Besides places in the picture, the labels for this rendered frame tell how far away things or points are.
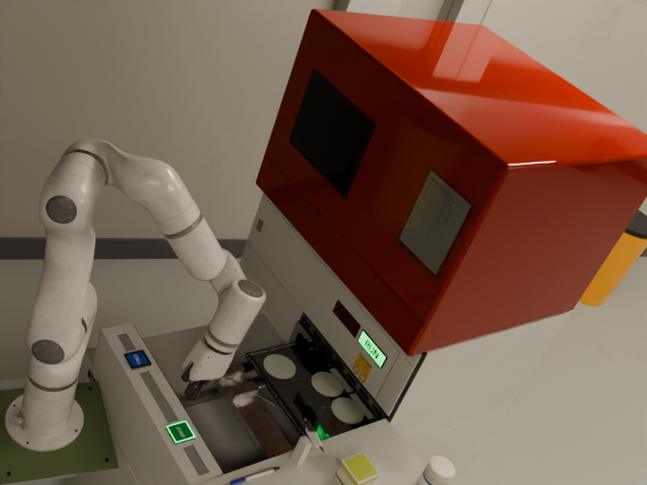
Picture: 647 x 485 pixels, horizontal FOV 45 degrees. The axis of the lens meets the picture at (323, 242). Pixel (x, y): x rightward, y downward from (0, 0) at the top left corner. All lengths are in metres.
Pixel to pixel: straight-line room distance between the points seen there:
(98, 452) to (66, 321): 0.46
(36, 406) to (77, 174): 0.68
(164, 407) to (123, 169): 0.73
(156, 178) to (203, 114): 2.15
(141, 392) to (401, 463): 0.71
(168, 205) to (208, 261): 0.16
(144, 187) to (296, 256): 0.98
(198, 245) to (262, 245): 0.99
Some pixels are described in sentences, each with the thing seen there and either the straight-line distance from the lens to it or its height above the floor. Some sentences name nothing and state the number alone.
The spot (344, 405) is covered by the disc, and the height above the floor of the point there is 0.90.
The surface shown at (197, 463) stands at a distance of 1.97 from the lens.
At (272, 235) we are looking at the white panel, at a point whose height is 1.09.
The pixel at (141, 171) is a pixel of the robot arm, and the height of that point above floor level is 1.66.
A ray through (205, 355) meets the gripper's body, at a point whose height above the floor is 1.26.
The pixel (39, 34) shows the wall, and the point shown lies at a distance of 3.36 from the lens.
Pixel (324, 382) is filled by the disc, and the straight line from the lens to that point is 2.36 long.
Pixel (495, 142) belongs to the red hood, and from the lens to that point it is 1.85.
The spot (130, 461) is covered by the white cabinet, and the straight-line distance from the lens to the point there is 2.21.
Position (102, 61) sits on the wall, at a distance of 3.45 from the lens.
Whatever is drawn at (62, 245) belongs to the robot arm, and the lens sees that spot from 1.67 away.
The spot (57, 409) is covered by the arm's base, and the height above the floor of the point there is 0.94.
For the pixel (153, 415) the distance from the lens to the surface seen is 2.03.
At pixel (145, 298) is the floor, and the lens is 3.84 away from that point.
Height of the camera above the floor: 2.47
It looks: 32 degrees down
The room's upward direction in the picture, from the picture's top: 22 degrees clockwise
